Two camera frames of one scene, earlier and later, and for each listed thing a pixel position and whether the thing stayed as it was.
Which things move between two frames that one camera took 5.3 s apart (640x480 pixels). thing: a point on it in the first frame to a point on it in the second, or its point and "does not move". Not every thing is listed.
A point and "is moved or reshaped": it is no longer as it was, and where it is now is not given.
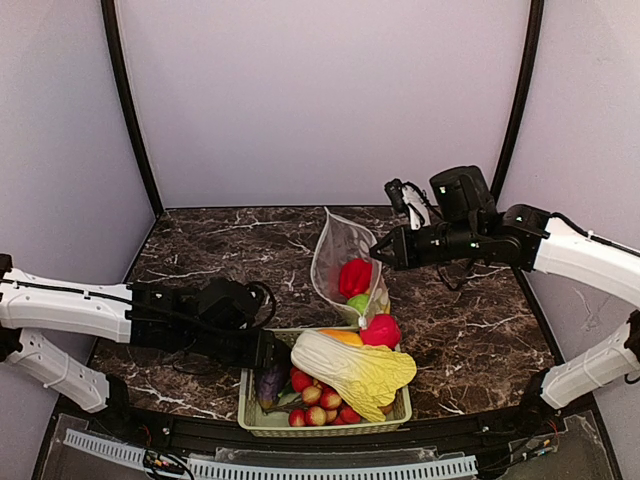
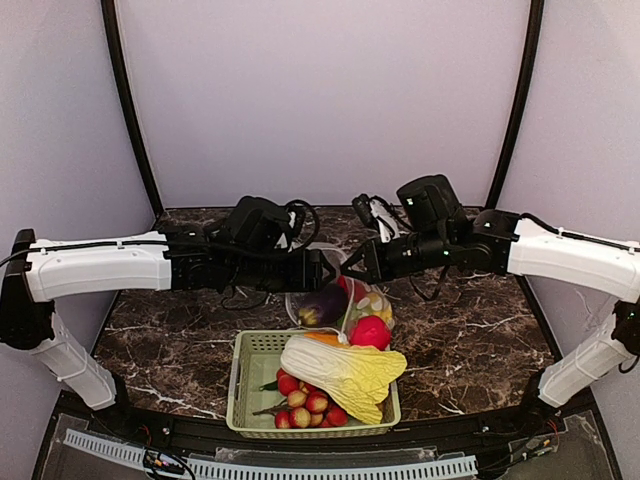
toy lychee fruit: (315, 416) to (300, 417)
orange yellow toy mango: (349, 337) to (325, 337)
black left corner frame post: (113, 34) does not move
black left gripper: (267, 350) to (314, 269)
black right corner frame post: (531, 76) does not move
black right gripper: (403, 248) to (372, 259)
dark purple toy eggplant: (269, 385) to (323, 307)
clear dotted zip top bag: (346, 270) is moved or reshaped
